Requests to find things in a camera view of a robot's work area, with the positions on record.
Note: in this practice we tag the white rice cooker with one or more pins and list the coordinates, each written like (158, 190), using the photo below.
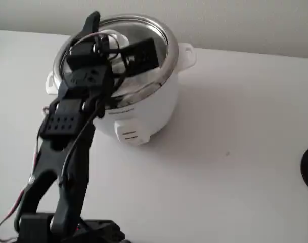
(153, 111)

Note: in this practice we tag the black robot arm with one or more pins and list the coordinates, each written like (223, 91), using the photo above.
(75, 164)

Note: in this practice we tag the glass cooker lid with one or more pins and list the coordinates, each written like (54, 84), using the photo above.
(156, 33)

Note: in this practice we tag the black camera box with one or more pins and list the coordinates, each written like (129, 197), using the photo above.
(143, 55)

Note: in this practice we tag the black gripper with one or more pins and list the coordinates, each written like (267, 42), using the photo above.
(81, 44)

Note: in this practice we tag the glass lid with white knob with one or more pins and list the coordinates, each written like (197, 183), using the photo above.
(121, 40)

